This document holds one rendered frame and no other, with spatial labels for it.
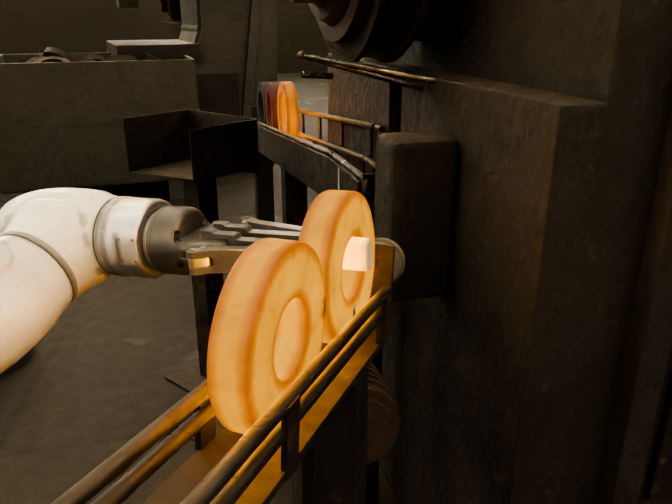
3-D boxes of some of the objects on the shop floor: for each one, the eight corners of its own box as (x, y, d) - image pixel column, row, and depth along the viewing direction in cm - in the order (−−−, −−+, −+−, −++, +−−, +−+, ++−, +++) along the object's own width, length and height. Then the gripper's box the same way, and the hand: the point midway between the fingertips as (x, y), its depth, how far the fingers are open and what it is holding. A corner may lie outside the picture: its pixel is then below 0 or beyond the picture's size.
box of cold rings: (189, 165, 420) (178, 42, 392) (207, 197, 347) (195, 49, 319) (21, 178, 388) (-3, 45, 360) (2, 216, 315) (-30, 53, 287)
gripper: (198, 251, 76) (387, 266, 68) (132, 293, 64) (350, 317, 56) (190, 191, 73) (386, 200, 65) (119, 224, 62) (346, 239, 54)
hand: (336, 252), depth 62 cm, fingers closed, pressing on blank
